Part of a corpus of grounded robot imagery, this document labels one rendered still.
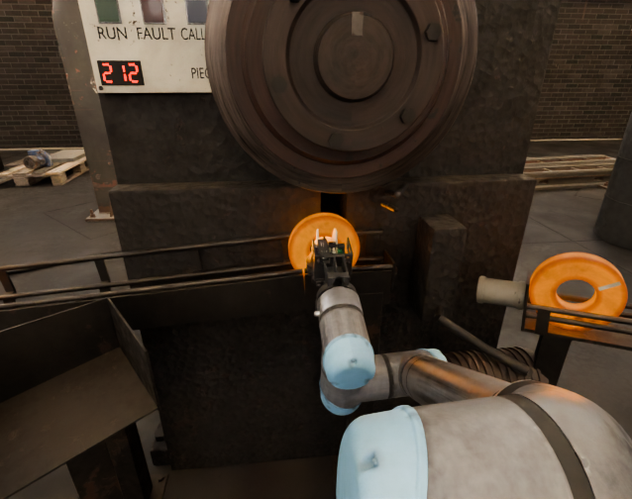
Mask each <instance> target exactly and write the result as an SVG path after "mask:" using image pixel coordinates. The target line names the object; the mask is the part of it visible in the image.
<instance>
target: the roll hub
mask: <svg viewBox="0 0 632 499"><path fill-rule="evenodd" d="M431 23H433V24H439V25H440V27H441V30H442V34H441V35H440V37H439V38H438V40H437V41H427V38H426V36H425V33H424V32H425V30H426V29H427V27H428V25H429V24H431ZM262 59H263V74H264V79H265V83H266V86H267V89H268V92H269V94H270V97H271V99H272V101H273V103H274V105H275V107H276V109H277V110H278V112H279V113H280V115H281V116H282V118H283V119H284V120H285V121H286V123H287V124H288V125H289V126H290V127H291V128H292V129H293V130H294V131H295V132H297V133H298V134H299V135H300V136H302V137H303V138H304V139H306V140H308V141H309V142H311V143H313V144H315V145H317V146H319V147H322V148H325V149H328V150H336V151H345V152H353V151H363V150H371V149H375V148H378V147H380V146H383V145H385V144H387V143H389V142H391V141H392V140H394V139H396V138H397V137H399V136H400V135H401V134H403V133H404V132H405V131H406V130H407V129H408V128H410V127H411V126H412V125H413V124H414V122H415V121H416V120H417V119H418V118H419V117H420V115H421V114H422V113H423V111H424V110H425V108H426V107H427V105H428V103H429V102H430V100H431V98H432V96H433V94H434V92H435V89H436V87H437V84H438V81H439V78H440V74H441V70H442V65H443V59H444V31H443V24H442V19H441V15H440V12H439V9H438V6H437V3H436V1H435V0H300V1H299V2H290V0H273V2H272V5H271V7H270V9H269V12H268V15H267V18H266V22H265V26H264V30H263V46H262ZM274 77H283V78H284V80H285V82H286V84H287V86H286V88H285V90H284V92H283V93H275V92H274V91H273V89H272V87H271V82H272V80H273V78H274ZM403 109H413V110H414V113H415V115H416V117H415V118H414V120H413V122H412V123H402V121H401V119H400V114H401V112H402V111H403ZM332 133H341V135H342V137H343V139H344V141H343V143H342V144H341V146H340V147H339V148H332V146H331V144H330V143H329V141H328V140H329V138H330V136H331V134H332Z"/></svg>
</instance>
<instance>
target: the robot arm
mask: <svg viewBox="0 0 632 499"><path fill-rule="evenodd" d="M349 248H350V250H349ZM347 251H348V253H345V243H342V244H338V233H337V230H336V229H334V232H333V236H332V238H330V237H321V238H319V232H318V229H317V232H316V240H315V241H314V239H312V248H311V253H310V254H309V255H308V257H307V258H306V269H307V271H308V276H312V283H314V284H316V287H320V289H319V290H318V292H317V298H316V300H315V309H316V311H315V312H314V316H315V317H319V328H320V336H321V343H322V357H321V377H320V381H319V386H320V394H321V400H322V402H323V404H324V406H325V407H326V408H327V409H328V410H329V411H330V412H332V413H334V414H336V415H341V416H344V415H349V414H352V413H353V412H355V411H356V410H357V409H358V408H359V406H360V405H361V403H362V402H367V401H375V400H383V399H391V398H398V397H406V396H409V397H410V398H412V399H413V400H415V401H416V402H418V403H419V404H421V405H422V406H416V407H411V406H408V405H401V406H397V407H395V408H394V409H392V410H390V411H384V412H379V413H373V414H368V415H363V416H360V417H358V418H356V419H355V420H354V421H353V422H352V423H351V424H350V425H349V426H348V427H347V428H346V430H345V432H344V435H343V438H342V441H341V445H340V450H339V457H338V467H337V489H336V499H632V440H631V439H630V437H629V436H628V435H627V433H626V432H625V431H624V430H623V428H622V427H621V426H620V425H619V424H618V423H617V422H616V421H615V420H614V419H613V418H612V417H611V416H610V415H609V414H608V413H607V412H606V411H604V410H603V409H602V408H600V407H599V406H598V405H596V404H595V403H593V402H591V401H590V400H588V399H586V398H584V397H582V396H580V395H578V394H576V393H575V392H572V391H569V390H566V389H563V388H561V387H557V386H554V385H550V384H547V383H544V382H540V381H535V380H519V381H515V382H512V383H510V382H507V381H504V380H501V379H498V378H495V377H492V376H489V375H486V374H483V373H480V372H477V371H474V370H471V369H468V368H465V367H462V366H459V365H456V364H453V363H450V362H447V360H446V358H445V356H444V355H443V354H442V353H441V352H440V351H439V350H438V349H416V350H409V351H400V352H391V353H382V354H374V353H373V349H372V346H371V344H370V341H369V335H368V331H367V327H366V323H365V319H364V314H363V309H362V306H361V302H360V298H359V295H358V294H357V292H356V288H355V287H354V285H352V284H351V283H349V281H351V274H352V264H353V251H352V247H351V243H350V240H349V238H347Z"/></svg>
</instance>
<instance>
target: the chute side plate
mask: <svg viewBox="0 0 632 499"><path fill-rule="evenodd" d="M391 272H392V271H391V270H373V271H352V274H351V281H349V283H351V284H352V285H354V287H355V288H356V292H357V294H365V293H383V299H382V304H389V294H390V283H391ZM319 289H320V287H316V284H314V283H312V276H308V274H305V289H304V279H303V274H298V275H290V276H282V277H274V278H266V279H257V280H249V281H241V282H232V283H224V284H215V285H207V286H199V287H191V288H182V289H173V290H165V291H158V292H149V293H141V294H132V295H124V296H116V297H109V298H110V299H111V301H112V302H113V304H114V305H115V306H116V308H117V309H118V311H119V312H120V313H121V315H122V316H123V318H124V319H125V320H126V322H127V323H128V324H129V326H130V327H131V329H132V330H133V331H134V330H142V329H150V328H158V327H166V326H174V325H182V324H190V323H198V322H206V321H214V320H222V319H230V318H238V317H246V316H253V315H261V314H269V313H277V312H285V311H293V310H301V309H313V308H315V300H316V298H317V292H318V290H319ZM99 299H102V298H99ZM99 299H91V300H82V301H74V302H65V303H57V304H49V305H41V306H33V307H24V308H16V309H7V310H0V331H3V330H6V329H9V328H12V327H16V326H19V325H22V324H25V323H28V322H31V321H34V320H38V319H40V318H43V317H46V316H49V315H52V314H55V313H59V312H62V311H65V310H68V309H71V308H74V307H77V306H80V305H84V304H87V303H90V302H93V301H96V300H99Z"/></svg>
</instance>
